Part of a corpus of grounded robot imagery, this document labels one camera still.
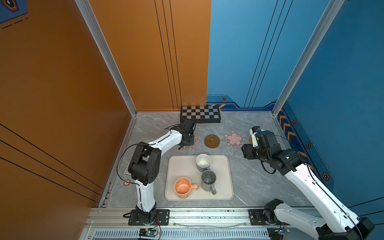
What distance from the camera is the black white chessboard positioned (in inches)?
45.0

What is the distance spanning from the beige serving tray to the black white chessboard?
11.8 inches

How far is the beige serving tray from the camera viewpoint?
0.81 metres
